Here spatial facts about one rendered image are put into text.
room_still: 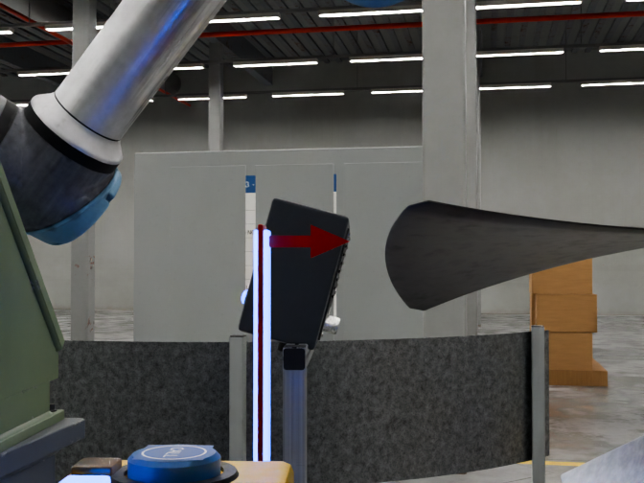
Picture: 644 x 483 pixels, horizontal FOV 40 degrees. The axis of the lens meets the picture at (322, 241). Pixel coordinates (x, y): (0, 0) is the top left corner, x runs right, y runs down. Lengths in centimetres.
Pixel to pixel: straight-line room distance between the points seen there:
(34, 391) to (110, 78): 33
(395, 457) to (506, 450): 40
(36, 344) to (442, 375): 183
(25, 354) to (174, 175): 629
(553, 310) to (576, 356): 48
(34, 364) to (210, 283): 613
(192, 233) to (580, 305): 383
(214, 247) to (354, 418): 461
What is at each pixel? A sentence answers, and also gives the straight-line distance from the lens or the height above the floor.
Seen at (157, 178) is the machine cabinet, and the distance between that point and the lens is 720.
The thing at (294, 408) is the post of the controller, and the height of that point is 97.
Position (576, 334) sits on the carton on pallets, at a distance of 881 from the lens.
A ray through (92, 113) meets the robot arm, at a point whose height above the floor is 132.
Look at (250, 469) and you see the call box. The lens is 41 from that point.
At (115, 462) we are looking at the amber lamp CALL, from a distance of 41.
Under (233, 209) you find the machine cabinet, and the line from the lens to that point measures 697.
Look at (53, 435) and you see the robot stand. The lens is 92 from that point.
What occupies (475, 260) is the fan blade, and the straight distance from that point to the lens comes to 67.
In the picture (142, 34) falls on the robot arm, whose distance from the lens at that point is 95.
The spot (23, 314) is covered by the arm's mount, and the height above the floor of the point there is 112.
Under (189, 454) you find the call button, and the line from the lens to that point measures 39.
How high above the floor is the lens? 116
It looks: 1 degrees up
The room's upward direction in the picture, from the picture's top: straight up
